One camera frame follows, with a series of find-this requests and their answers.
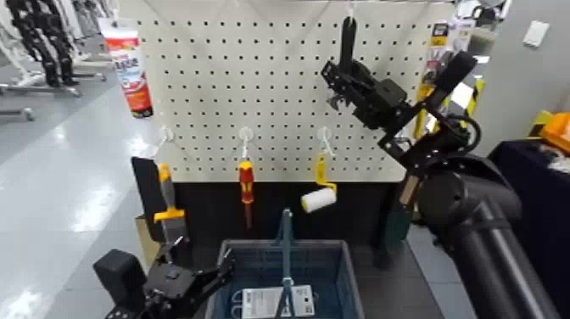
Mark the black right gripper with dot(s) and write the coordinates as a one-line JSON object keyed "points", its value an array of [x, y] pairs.
{"points": [[380, 102]]}

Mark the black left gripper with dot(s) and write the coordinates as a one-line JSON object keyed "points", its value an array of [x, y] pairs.
{"points": [[171, 289]]}

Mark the black adjustable wrench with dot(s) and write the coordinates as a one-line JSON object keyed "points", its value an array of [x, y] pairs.
{"points": [[348, 40]]}

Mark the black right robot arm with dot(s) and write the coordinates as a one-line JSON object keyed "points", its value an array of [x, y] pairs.
{"points": [[481, 231]]}

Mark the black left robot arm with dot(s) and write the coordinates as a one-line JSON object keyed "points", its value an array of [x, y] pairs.
{"points": [[118, 313]]}

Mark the black display stand base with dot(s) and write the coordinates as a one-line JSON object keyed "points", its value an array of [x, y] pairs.
{"points": [[214, 209]]}

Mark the white pegboard hook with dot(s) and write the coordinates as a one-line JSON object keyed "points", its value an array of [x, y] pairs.
{"points": [[324, 133], [165, 132], [351, 11]]}

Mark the white packaged item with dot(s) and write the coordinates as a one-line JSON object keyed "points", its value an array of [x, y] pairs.
{"points": [[262, 303]]}

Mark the white pegboard panel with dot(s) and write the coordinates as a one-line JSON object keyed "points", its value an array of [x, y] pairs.
{"points": [[267, 89]]}

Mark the black side panel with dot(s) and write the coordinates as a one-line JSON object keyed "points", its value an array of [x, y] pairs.
{"points": [[144, 191]]}

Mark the yellow pliers in package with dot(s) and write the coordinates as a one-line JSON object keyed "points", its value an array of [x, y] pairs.
{"points": [[438, 44]]}

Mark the red yellow screwdriver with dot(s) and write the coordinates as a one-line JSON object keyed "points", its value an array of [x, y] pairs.
{"points": [[246, 178]]}

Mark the black background appliance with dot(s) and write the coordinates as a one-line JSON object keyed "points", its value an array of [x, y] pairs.
{"points": [[485, 15]]}

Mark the red white sealant tube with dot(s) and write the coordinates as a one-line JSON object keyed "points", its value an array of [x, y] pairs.
{"points": [[131, 67]]}

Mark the orange yellow object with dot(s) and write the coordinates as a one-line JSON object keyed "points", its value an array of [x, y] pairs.
{"points": [[556, 131]]}

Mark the black table cloth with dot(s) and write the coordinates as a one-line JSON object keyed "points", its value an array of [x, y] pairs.
{"points": [[543, 200]]}

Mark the gray wheeled stand leg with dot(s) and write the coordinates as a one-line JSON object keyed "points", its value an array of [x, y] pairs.
{"points": [[22, 113]]}

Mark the gray stand base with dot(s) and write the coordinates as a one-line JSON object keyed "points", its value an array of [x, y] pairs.
{"points": [[44, 90]]}

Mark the black background robot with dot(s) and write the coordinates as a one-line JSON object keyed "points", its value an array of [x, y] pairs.
{"points": [[44, 35]]}

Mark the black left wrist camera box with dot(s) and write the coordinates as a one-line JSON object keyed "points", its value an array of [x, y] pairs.
{"points": [[120, 276]]}

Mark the yellow black striped post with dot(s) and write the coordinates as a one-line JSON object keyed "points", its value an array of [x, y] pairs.
{"points": [[475, 95]]}

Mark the white wall switch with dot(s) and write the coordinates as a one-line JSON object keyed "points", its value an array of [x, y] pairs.
{"points": [[535, 34]]}

